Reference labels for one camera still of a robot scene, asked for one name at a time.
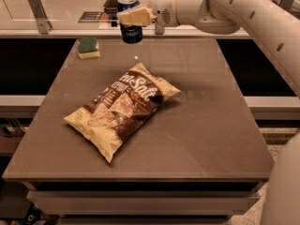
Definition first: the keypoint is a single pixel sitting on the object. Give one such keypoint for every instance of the right metal glass bracket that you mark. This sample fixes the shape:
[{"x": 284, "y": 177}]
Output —
[{"x": 286, "y": 4}]

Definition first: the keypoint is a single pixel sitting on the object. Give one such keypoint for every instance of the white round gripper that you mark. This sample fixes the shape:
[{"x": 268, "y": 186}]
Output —
[{"x": 165, "y": 7}]

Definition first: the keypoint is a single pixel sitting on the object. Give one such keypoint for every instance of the green yellow sponge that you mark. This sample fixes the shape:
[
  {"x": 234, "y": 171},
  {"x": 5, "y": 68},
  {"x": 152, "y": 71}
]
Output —
[{"x": 88, "y": 48}]

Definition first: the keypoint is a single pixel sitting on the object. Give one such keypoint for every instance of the left metal glass bracket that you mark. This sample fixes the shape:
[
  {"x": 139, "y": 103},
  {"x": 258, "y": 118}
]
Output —
[{"x": 44, "y": 26}]

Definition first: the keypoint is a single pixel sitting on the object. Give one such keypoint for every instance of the metal glass bracket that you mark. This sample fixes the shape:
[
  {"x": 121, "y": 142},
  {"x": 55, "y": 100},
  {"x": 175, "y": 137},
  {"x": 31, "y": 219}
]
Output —
[
  {"x": 286, "y": 4},
  {"x": 44, "y": 26},
  {"x": 159, "y": 30}
]

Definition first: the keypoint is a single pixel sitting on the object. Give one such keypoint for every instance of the yellow brown chips bag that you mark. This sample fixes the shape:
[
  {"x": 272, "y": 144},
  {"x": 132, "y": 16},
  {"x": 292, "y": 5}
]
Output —
[{"x": 115, "y": 114}]

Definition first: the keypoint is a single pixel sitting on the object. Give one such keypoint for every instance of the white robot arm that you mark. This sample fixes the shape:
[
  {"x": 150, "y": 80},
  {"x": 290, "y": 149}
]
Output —
[{"x": 277, "y": 33}]

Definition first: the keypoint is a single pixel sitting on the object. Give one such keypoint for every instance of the blue pepsi can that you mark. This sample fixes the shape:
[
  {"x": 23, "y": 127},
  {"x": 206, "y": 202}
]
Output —
[{"x": 130, "y": 34}]

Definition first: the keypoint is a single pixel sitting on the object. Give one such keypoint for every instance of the middle metal glass bracket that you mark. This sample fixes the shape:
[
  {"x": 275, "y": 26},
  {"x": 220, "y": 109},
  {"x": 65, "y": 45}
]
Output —
[{"x": 159, "y": 30}]

